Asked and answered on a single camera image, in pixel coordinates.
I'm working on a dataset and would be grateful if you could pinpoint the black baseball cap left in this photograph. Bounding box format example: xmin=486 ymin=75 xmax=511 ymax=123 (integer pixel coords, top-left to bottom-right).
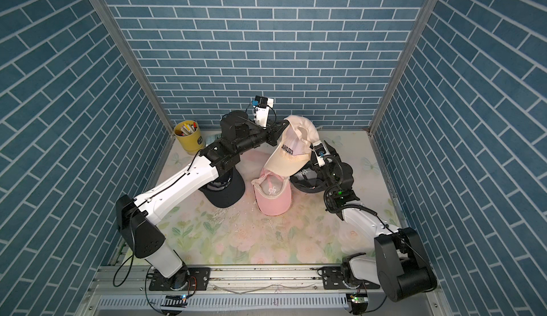
xmin=199 ymin=168 xmax=246 ymax=209

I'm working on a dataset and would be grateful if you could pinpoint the pink baseball cap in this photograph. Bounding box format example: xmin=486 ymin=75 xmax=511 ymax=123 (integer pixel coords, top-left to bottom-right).
xmin=252 ymin=169 xmax=292 ymax=216

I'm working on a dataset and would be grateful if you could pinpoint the aluminium front rail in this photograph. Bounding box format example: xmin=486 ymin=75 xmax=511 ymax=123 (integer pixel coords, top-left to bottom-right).
xmin=76 ymin=264 xmax=450 ymax=315

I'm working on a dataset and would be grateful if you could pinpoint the yellow pen holder cup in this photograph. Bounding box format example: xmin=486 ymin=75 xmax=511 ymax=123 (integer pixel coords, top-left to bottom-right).
xmin=174 ymin=120 xmax=205 ymax=155

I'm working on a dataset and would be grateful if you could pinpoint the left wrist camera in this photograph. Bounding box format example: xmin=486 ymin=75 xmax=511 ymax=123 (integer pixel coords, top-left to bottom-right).
xmin=252 ymin=95 xmax=274 ymax=128

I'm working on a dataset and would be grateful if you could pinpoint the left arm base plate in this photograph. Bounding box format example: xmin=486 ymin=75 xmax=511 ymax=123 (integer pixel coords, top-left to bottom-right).
xmin=147 ymin=267 xmax=211 ymax=293

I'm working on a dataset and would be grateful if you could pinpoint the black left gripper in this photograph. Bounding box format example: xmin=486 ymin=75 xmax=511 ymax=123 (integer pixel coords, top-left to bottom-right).
xmin=232 ymin=118 xmax=288 ymax=156

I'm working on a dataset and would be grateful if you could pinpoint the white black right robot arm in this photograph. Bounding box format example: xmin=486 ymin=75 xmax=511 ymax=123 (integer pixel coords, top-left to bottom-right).
xmin=311 ymin=155 xmax=437 ymax=302

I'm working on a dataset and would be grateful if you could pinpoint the black cap with mesh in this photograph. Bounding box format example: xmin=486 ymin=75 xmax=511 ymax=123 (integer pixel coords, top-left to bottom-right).
xmin=290 ymin=166 xmax=328 ymax=194

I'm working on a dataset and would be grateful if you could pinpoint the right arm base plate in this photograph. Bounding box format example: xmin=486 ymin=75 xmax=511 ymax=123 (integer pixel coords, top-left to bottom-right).
xmin=316 ymin=265 xmax=380 ymax=290

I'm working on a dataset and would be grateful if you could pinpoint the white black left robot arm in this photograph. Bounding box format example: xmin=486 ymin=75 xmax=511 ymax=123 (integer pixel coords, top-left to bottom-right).
xmin=116 ymin=110 xmax=290 ymax=281

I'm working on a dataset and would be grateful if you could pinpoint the beige baseball cap with text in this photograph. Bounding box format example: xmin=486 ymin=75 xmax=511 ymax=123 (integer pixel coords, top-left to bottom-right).
xmin=264 ymin=115 xmax=320 ymax=177

